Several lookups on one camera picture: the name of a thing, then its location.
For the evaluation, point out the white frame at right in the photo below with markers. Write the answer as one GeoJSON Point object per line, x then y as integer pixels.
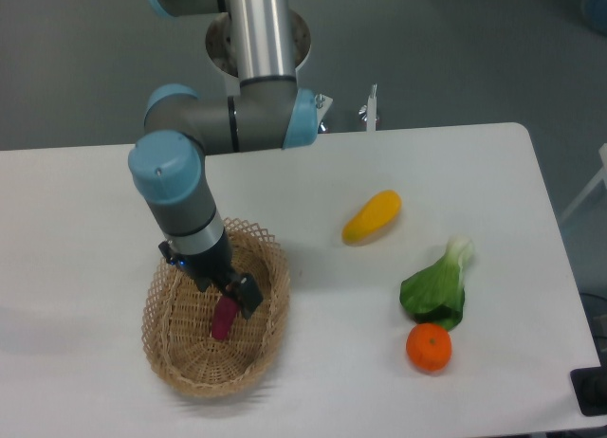
{"type": "Point", "coordinates": [583, 198]}

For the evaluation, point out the woven wicker basket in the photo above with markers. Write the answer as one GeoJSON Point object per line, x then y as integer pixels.
{"type": "Point", "coordinates": [177, 320]}

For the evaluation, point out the black box at table edge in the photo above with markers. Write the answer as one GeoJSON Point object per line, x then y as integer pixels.
{"type": "Point", "coordinates": [590, 389]}

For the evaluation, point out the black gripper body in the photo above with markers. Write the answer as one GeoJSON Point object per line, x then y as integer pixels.
{"type": "Point", "coordinates": [215, 263]}

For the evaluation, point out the green bok choy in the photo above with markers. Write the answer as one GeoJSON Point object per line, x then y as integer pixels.
{"type": "Point", "coordinates": [436, 294]}

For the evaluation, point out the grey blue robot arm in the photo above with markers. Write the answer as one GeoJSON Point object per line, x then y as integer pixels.
{"type": "Point", "coordinates": [271, 111]}

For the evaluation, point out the yellow mango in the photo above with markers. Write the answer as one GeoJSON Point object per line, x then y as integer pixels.
{"type": "Point", "coordinates": [375, 215]}

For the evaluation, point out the orange tangerine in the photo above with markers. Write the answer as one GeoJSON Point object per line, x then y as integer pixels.
{"type": "Point", "coordinates": [428, 347]}

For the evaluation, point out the purple sweet potato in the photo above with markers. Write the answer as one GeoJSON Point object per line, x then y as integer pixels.
{"type": "Point", "coordinates": [224, 314]}

